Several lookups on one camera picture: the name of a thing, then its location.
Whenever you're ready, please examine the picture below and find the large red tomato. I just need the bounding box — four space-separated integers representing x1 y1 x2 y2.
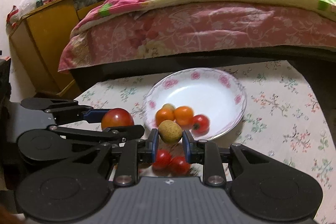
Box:
101 108 134 130

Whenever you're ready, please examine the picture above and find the red cherry tomato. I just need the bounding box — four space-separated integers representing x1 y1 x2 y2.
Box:
152 149 172 170
191 114 210 135
169 156 190 176

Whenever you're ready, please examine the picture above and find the tan longan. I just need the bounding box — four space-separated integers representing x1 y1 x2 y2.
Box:
162 103 175 111
158 120 182 144

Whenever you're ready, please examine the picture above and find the orange tangerine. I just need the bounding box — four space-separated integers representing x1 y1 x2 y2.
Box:
174 106 194 127

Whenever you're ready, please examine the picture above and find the small tangerine in plate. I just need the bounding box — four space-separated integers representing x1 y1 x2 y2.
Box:
155 108 175 126

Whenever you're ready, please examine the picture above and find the tan longan in plate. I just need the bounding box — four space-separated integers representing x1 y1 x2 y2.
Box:
162 103 175 111

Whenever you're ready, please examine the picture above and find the white floral plate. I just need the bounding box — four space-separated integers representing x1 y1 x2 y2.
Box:
143 68 247 140

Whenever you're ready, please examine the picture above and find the yellow wooden cabinet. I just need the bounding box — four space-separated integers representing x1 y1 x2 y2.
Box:
9 0 105 99

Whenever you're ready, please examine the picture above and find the floral white tablecloth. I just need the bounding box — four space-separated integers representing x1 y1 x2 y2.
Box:
77 61 335 223

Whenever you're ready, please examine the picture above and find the pink floral bed quilt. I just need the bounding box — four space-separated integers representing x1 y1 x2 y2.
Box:
58 2 335 72

